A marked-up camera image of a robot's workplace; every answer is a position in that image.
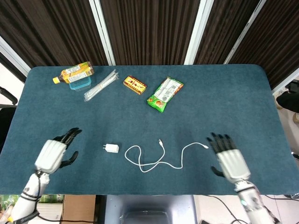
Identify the silver and black left robot hand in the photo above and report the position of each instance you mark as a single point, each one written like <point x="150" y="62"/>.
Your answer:
<point x="51" y="154"/>

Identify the teal tablecloth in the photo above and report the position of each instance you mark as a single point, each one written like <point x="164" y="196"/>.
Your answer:
<point x="149" y="121"/>

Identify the bundle of clear wrapped straws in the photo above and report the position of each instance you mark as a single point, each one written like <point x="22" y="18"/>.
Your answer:
<point x="100" y="86"/>

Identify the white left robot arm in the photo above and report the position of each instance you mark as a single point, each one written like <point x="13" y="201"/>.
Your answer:
<point x="30" y="193"/>

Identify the white partition frame post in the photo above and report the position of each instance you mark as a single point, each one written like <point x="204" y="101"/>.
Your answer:
<point x="102" y="35"/>
<point x="194" y="39"/>
<point x="14" y="57"/>
<point x="240" y="35"/>
<point x="287" y="80"/>

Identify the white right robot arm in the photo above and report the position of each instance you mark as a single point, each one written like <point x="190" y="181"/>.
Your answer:
<point x="252" y="205"/>

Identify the tea bottle with yellow label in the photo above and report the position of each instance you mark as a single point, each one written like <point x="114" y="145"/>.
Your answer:
<point x="74" y="72"/>

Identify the brown cardboard box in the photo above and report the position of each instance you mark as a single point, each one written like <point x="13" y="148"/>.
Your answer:
<point x="79" y="210"/>

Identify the black office chair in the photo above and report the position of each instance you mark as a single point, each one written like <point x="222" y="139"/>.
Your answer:
<point x="7" y="95"/>

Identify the silver and black right robot hand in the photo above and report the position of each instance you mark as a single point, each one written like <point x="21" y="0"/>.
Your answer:
<point x="232" y="163"/>

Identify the green printed package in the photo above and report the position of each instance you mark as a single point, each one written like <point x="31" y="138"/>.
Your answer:
<point x="51" y="198"/>

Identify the black bag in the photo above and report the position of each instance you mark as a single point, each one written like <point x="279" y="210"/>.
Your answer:
<point x="289" y="100"/>

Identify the brown pleated curtain panel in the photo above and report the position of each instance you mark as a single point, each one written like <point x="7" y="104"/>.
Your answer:
<point x="275" y="35"/>
<point x="46" y="28"/>
<point x="222" y="28"/>
<point x="149" y="28"/>

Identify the small yellow and red box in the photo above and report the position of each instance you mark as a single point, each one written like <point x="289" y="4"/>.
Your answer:
<point x="135" y="85"/>

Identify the white power adapter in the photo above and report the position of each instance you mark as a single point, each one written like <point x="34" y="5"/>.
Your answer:
<point x="112" y="148"/>

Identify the green snack bag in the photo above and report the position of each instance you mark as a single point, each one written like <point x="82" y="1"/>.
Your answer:
<point x="165" y="93"/>

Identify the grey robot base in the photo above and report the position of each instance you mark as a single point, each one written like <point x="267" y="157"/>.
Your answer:
<point x="149" y="205"/>

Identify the clear container with blue lid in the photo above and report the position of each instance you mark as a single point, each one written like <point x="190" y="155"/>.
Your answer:
<point x="80" y="84"/>

